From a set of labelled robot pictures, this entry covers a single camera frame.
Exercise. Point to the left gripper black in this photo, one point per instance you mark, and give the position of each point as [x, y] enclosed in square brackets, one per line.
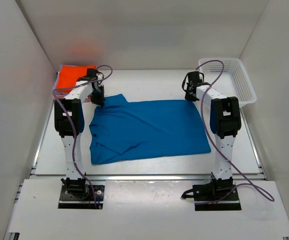
[99, 101]

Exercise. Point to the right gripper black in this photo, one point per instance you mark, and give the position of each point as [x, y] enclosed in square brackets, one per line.
[187, 97]

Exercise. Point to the blue t shirt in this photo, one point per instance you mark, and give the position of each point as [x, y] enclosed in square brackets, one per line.
[124, 131]

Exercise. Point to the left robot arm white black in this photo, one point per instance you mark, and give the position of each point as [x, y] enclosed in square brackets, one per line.
[75, 85]

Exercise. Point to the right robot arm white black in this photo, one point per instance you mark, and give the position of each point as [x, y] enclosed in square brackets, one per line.
[224, 122]

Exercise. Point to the folded orange t shirt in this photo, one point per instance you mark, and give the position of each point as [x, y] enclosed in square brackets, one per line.
[75, 72]

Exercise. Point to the white plastic basket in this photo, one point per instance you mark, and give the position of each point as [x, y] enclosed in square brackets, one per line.
[234, 81]

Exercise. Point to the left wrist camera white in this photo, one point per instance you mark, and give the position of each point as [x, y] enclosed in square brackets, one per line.
[100, 77]

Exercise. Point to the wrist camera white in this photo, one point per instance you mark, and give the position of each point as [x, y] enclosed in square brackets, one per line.
[100, 77]
[201, 76]

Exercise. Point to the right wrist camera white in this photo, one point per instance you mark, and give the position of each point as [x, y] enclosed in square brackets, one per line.
[201, 76]

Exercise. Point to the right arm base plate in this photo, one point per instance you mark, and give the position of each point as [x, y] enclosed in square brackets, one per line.
[207, 198]

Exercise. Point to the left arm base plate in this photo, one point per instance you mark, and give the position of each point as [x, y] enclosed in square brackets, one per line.
[70, 200]

